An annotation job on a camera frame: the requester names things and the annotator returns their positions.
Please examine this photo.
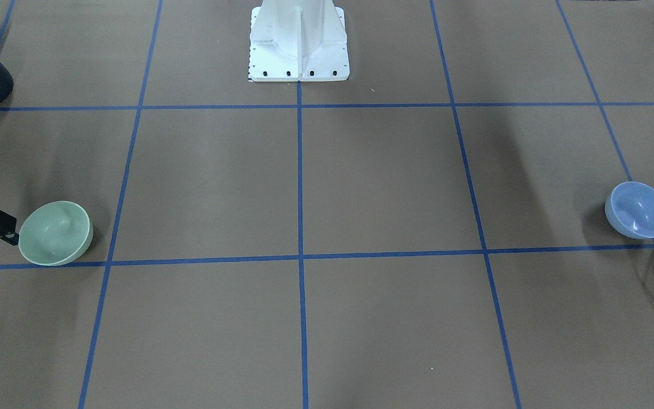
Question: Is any green bowl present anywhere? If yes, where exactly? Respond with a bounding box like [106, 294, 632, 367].
[18, 201, 94, 266]

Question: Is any blue bowl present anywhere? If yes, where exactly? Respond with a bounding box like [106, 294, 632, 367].
[603, 181, 654, 239]

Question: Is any white camera mast pedestal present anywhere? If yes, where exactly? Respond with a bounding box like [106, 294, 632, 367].
[248, 1, 350, 82]

